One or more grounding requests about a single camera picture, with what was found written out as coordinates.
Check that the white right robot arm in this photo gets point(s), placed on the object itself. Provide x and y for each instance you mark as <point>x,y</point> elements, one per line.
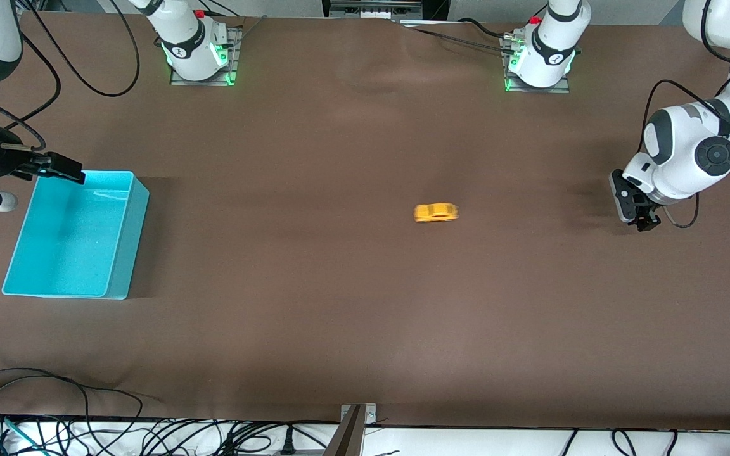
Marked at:
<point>187,44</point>

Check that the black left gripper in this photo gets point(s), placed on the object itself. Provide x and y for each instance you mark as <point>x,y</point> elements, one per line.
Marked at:
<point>647,221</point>

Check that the grey metal device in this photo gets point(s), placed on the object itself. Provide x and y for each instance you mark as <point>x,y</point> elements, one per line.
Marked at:
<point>371,7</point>

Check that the dark camera stand post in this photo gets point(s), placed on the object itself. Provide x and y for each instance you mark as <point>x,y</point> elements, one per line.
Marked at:
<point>347,440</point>

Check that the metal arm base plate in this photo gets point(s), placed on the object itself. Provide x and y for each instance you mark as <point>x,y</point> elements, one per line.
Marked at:
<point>536,90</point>
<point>203,83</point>

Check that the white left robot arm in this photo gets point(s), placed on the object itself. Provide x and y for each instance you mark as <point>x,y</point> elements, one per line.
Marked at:
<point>682,152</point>

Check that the yellow toy beetle car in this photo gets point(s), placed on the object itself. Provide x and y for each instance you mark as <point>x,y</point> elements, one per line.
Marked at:
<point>436,213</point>

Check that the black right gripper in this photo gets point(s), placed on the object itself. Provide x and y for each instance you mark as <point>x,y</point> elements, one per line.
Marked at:
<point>5,155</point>

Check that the silver metal bracket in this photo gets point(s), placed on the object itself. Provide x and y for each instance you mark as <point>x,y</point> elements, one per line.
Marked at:
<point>370,415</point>

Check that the brown table cover cloth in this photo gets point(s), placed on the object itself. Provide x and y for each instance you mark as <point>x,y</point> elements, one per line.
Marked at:
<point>365,285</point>

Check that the turquoise plastic bin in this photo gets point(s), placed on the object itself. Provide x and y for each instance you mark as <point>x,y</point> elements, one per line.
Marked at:
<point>67,240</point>

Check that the black power plug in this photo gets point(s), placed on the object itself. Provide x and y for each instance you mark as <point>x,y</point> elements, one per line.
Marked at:
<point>287,446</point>

